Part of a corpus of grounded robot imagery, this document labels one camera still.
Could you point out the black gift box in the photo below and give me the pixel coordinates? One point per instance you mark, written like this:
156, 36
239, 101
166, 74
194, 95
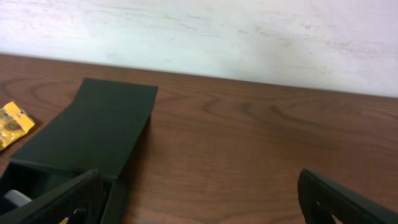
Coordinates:
98, 130

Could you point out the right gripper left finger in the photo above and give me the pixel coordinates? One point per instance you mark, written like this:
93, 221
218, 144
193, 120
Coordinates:
80, 199

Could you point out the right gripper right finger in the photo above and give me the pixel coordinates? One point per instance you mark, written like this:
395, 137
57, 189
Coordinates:
322, 201

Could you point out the yellow snack bag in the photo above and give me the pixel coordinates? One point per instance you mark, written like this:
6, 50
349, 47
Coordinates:
15, 124

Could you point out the red Pringles can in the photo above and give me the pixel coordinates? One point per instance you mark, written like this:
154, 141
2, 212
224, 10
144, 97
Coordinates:
17, 198

